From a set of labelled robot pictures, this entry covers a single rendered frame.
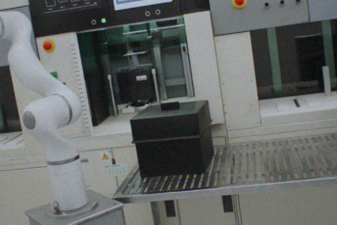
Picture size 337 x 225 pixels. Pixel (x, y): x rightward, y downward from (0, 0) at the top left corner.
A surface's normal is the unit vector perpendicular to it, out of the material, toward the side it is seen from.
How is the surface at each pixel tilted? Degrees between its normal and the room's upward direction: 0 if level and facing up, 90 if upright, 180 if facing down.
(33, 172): 90
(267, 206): 90
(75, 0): 90
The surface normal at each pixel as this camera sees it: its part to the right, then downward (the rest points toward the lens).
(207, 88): -0.15, 0.18
